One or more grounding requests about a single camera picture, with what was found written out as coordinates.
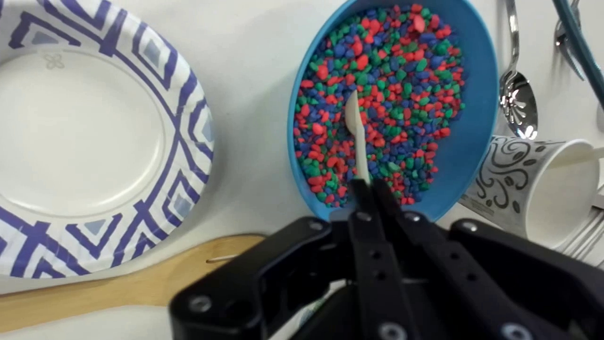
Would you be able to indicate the white plastic spoon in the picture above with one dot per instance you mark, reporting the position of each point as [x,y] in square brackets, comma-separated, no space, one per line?
[352,117]

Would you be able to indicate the colourful small pebbles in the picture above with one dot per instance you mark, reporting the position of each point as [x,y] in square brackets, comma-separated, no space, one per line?
[390,77]

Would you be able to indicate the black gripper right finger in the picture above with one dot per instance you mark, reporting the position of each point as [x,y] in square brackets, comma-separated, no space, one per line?
[479,285]

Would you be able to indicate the metal spoon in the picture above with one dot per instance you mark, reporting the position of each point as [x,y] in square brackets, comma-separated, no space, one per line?
[520,107]

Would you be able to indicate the blue patterned paper plate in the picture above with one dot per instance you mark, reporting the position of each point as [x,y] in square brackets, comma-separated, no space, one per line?
[82,134]

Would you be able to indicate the blue bowl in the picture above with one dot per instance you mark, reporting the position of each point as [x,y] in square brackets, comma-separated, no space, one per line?
[475,145]

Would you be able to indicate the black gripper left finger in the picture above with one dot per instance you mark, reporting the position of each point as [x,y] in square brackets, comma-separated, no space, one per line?
[352,277]

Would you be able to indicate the wooden slotted spatula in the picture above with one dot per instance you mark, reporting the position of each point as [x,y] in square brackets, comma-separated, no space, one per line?
[95,290]

